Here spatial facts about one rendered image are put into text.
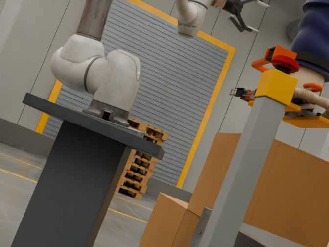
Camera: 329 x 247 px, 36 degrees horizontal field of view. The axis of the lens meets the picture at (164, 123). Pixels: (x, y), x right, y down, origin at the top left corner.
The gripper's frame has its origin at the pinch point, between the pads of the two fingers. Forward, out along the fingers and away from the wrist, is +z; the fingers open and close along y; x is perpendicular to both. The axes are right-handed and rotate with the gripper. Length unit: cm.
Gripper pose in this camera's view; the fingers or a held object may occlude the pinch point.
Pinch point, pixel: (261, 18)
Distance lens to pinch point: 261.0
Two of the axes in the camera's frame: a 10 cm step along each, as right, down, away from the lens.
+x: 1.9, 0.2, -9.8
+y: -3.7, 9.3, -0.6
